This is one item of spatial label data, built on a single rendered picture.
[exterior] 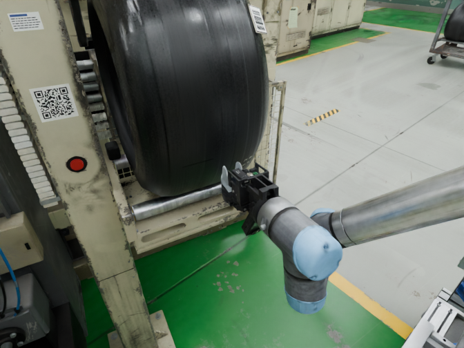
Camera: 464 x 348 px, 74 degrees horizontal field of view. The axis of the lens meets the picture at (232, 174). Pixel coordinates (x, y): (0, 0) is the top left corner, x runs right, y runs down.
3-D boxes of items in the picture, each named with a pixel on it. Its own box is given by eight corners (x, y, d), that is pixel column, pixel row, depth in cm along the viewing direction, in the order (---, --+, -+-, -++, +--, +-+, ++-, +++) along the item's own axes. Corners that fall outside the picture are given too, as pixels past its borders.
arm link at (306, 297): (333, 277, 63) (335, 237, 58) (321, 324, 55) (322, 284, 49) (296, 266, 67) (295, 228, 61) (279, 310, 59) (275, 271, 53)
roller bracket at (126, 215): (128, 244, 82) (121, 217, 76) (104, 169, 111) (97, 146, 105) (141, 240, 83) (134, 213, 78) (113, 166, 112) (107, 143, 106)
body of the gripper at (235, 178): (255, 160, 68) (288, 184, 58) (256, 192, 72) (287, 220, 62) (224, 169, 65) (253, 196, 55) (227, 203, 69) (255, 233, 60)
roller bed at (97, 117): (59, 152, 111) (27, 68, 93) (57, 134, 121) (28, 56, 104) (116, 139, 118) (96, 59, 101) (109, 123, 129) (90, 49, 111)
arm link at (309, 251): (307, 295, 48) (306, 257, 44) (268, 252, 57) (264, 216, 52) (345, 272, 51) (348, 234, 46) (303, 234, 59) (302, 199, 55)
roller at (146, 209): (126, 204, 83) (128, 211, 87) (131, 218, 82) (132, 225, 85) (239, 170, 97) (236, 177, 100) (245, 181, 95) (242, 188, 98)
